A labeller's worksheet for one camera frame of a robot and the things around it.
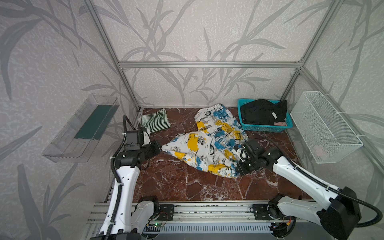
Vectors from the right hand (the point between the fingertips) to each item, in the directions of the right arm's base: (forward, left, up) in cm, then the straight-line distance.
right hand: (236, 164), depth 79 cm
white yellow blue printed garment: (+13, +13, -7) cm, 20 cm away
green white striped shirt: (+36, +53, -8) cm, 64 cm away
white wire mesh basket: (+2, -36, +22) cm, 42 cm away
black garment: (+39, -26, -2) cm, 47 cm away
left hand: (+8, +38, +12) cm, 40 cm away
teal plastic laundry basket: (+27, -33, -4) cm, 43 cm away
